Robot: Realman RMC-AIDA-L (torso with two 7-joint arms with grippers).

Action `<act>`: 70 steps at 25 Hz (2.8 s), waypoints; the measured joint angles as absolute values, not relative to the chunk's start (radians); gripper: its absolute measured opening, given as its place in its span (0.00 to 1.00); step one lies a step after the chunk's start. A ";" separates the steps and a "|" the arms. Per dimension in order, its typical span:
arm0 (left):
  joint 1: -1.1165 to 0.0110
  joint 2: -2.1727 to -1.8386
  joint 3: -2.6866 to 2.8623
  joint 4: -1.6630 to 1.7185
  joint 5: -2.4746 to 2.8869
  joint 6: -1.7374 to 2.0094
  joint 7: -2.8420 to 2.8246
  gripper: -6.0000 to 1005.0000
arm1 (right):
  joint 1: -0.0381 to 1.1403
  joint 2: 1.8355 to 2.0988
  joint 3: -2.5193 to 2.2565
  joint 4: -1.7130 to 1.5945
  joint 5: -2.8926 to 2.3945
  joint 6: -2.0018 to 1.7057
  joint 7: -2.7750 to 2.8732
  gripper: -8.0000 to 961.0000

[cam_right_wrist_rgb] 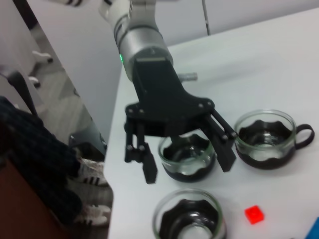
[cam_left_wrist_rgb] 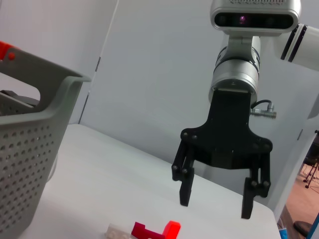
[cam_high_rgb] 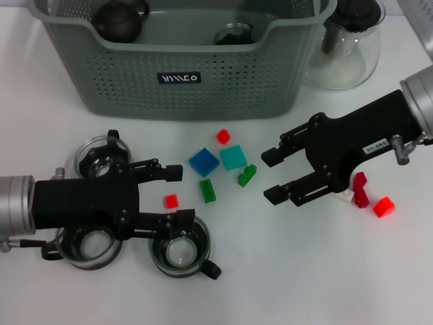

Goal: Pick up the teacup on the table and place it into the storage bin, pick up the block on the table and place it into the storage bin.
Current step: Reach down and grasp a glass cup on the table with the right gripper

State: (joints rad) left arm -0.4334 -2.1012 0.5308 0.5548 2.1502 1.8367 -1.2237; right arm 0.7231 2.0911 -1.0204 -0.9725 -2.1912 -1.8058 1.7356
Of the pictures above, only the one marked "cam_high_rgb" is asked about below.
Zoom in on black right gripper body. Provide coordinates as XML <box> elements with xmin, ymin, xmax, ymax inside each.
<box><xmin>305</xmin><ymin>89</ymin><xmax>424</xmax><ymax>194</ymax></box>

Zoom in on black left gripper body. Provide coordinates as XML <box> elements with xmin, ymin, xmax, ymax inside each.
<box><xmin>32</xmin><ymin>161</ymin><xmax>142</xmax><ymax>242</ymax></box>

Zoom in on glass teacup with black handle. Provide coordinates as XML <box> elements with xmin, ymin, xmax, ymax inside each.
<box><xmin>212</xmin><ymin>22</ymin><xmax>256</xmax><ymax>46</ymax></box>
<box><xmin>40</xmin><ymin>226</ymin><xmax>123</xmax><ymax>271</ymax></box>
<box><xmin>73</xmin><ymin>129</ymin><xmax>133</xmax><ymax>179</ymax></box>
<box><xmin>147</xmin><ymin>216</ymin><xmax>223</xmax><ymax>281</ymax></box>

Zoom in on orange-red sloped toy block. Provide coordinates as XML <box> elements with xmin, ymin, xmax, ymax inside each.
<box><xmin>373</xmin><ymin>196</ymin><xmax>396</xmax><ymax>219</ymax></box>

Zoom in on grey perforated plastic storage basket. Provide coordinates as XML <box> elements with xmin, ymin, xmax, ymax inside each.
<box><xmin>26</xmin><ymin>0</ymin><xmax>338</xmax><ymax>122</ymax></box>

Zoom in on blue square toy tile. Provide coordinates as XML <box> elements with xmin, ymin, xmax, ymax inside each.
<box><xmin>188</xmin><ymin>147</ymin><xmax>220</xmax><ymax>177</ymax></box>

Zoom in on green rectangular toy brick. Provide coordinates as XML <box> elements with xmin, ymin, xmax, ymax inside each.
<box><xmin>198</xmin><ymin>178</ymin><xmax>217</xmax><ymax>204</ymax></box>

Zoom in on green stepped toy brick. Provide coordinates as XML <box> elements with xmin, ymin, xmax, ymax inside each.
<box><xmin>237</xmin><ymin>163</ymin><xmax>258</xmax><ymax>188</ymax></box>

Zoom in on cyan square toy tile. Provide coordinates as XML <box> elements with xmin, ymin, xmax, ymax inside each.
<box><xmin>219</xmin><ymin>144</ymin><xmax>248</xmax><ymax>172</ymax></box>

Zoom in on dark red toy brick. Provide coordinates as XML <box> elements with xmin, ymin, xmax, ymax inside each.
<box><xmin>352</xmin><ymin>171</ymin><xmax>370</xmax><ymax>209</ymax></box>

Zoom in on clear glass carafe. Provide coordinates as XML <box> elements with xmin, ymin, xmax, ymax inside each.
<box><xmin>302</xmin><ymin>0</ymin><xmax>386</xmax><ymax>91</ymax></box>

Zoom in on black carafe lid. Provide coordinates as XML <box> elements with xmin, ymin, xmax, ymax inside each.
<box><xmin>333</xmin><ymin>0</ymin><xmax>382</xmax><ymax>33</ymax></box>

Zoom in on dark brown clay teapot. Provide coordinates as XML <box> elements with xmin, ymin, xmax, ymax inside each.
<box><xmin>91</xmin><ymin>0</ymin><xmax>150</xmax><ymax>43</ymax></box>

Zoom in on right gripper cable plug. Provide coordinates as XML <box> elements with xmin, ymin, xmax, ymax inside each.
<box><xmin>390</xmin><ymin>134</ymin><xmax>433</xmax><ymax>166</ymax></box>

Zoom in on gripper cable plug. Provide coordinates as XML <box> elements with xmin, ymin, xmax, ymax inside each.
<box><xmin>390</xmin><ymin>134</ymin><xmax>433</xmax><ymax>166</ymax></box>
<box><xmin>0</xmin><ymin>236</ymin><xmax>48</xmax><ymax>253</ymax></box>

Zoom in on left gripper cable plug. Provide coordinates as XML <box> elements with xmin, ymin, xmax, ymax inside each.
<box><xmin>0</xmin><ymin>236</ymin><xmax>48</xmax><ymax>253</ymax></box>

